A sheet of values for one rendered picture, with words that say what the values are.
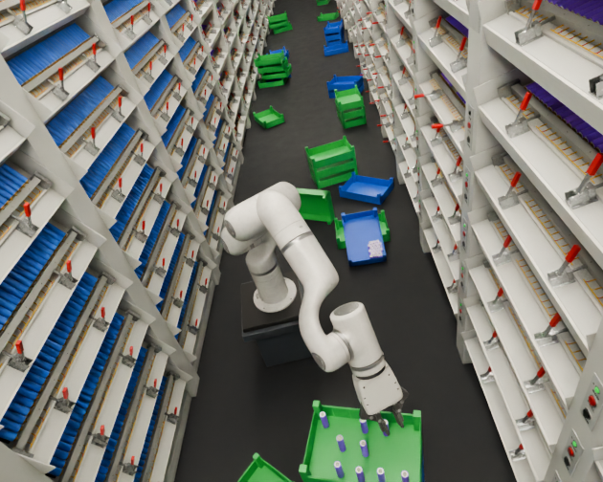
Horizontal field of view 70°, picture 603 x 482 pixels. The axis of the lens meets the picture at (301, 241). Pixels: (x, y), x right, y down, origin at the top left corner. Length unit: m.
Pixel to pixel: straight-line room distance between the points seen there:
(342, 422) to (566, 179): 0.88
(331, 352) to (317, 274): 0.18
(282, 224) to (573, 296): 0.61
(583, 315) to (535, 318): 0.24
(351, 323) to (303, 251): 0.20
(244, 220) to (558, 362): 0.81
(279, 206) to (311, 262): 0.16
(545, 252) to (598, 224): 0.24
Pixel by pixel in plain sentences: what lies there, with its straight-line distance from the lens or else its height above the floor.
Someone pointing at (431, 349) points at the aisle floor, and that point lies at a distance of 1.98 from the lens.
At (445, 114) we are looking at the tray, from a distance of 1.62.
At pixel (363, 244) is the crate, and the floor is 0.05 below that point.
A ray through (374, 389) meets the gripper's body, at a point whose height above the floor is 0.69.
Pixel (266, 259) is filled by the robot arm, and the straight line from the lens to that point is 1.65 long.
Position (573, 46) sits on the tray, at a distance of 0.90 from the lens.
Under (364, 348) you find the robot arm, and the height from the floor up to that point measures 0.80.
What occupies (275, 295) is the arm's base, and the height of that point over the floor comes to 0.37.
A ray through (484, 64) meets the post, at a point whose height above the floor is 1.21.
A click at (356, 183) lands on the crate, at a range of 3.01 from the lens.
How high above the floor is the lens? 1.60
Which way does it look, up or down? 38 degrees down
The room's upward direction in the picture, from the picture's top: 15 degrees counter-clockwise
